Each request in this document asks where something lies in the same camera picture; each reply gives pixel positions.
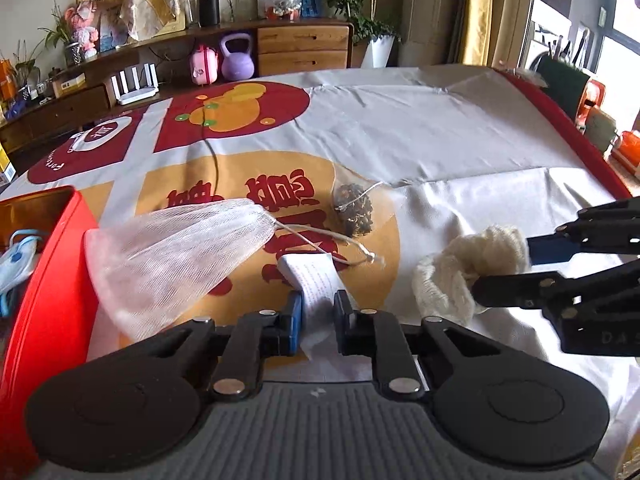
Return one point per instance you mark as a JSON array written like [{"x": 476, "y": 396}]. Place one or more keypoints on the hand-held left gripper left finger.
[{"x": 295, "y": 321}]

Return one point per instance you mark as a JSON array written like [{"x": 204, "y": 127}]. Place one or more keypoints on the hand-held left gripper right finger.
[{"x": 343, "y": 322}]

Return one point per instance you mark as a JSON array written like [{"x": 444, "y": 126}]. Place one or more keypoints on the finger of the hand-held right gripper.
[
  {"x": 515, "y": 291},
  {"x": 550, "y": 251}
]

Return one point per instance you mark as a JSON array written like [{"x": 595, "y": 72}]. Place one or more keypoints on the white printed paper label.
[{"x": 315, "y": 285}]

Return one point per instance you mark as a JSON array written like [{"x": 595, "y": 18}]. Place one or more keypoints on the cream hair scrunchie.
[{"x": 450, "y": 275}]

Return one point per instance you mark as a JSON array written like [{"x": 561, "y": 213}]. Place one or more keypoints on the red tin box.
[{"x": 55, "y": 285}]

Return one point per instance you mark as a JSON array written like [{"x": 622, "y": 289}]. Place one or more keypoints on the blue face mask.
[{"x": 15, "y": 265}]

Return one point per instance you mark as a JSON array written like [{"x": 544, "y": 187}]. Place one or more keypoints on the clear pouch with dark contents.
[{"x": 355, "y": 207}]

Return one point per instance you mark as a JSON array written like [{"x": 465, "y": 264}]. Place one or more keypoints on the orange container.
[{"x": 591, "y": 102}]

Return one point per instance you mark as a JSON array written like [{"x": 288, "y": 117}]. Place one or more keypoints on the yellow curtain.
[{"x": 480, "y": 10}]

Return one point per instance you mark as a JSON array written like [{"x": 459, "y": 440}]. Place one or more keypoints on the plant in white pot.
[{"x": 380, "y": 50}]

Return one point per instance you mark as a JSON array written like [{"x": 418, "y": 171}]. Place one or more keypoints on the purple kettlebell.
[{"x": 237, "y": 62}]

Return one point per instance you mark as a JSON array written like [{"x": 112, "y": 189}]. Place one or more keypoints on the pink toy case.
[{"x": 204, "y": 67}]

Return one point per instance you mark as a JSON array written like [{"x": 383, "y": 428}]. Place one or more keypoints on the wooden media cabinet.
[{"x": 300, "y": 50}]

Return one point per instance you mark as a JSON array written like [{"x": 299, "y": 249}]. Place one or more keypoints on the white router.
[{"x": 134, "y": 87}]

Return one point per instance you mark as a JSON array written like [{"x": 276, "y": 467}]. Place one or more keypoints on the black speaker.
[{"x": 209, "y": 9}]

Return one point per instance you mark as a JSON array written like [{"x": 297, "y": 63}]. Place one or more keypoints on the drinking glass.
[{"x": 193, "y": 12}]

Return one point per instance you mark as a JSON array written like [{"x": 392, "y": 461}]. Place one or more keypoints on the yellow and white small box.
[{"x": 69, "y": 85}]

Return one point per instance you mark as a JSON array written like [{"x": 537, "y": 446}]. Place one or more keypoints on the yellow gift box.
[{"x": 6, "y": 165}]

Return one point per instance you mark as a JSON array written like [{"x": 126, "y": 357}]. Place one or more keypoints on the blue picture card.
[{"x": 112, "y": 30}]

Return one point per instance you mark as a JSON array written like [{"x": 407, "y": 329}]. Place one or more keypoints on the plant in patterned pot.
[{"x": 71, "y": 52}]

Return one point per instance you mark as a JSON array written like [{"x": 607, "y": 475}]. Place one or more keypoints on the pink doll figure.
[{"x": 85, "y": 25}]

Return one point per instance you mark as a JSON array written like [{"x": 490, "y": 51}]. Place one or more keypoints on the orange carton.
[{"x": 6, "y": 80}]

